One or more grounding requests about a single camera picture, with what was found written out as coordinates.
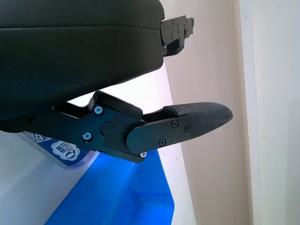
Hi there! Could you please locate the blue plastic tray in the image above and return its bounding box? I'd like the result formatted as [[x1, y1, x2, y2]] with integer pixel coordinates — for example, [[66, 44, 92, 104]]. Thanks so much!
[[44, 149, 176, 225]]

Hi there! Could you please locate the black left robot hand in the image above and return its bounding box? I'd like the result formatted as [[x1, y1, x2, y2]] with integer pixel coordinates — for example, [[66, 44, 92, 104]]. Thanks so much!
[[0, 0, 233, 164]]

